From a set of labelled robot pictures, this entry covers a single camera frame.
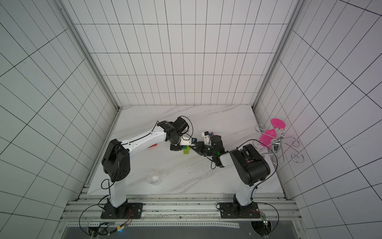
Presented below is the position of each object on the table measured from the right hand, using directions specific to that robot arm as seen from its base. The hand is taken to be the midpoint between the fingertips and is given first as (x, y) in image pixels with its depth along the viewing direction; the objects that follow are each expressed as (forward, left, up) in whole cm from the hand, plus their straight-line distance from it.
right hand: (191, 143), depth 90 cm
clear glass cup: (-20, +21, -6) cm, 29 cm away
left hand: (-3, +9, +1) cm, 9 cm away
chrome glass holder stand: (-10, -42, +18) cm, 47 cm away
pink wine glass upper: (+3, -45, +20) cm, 49 cm away
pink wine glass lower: (-7, -37, +19) cm, 42 cm away
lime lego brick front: (-4, +3, -3) cm, 6 cm away
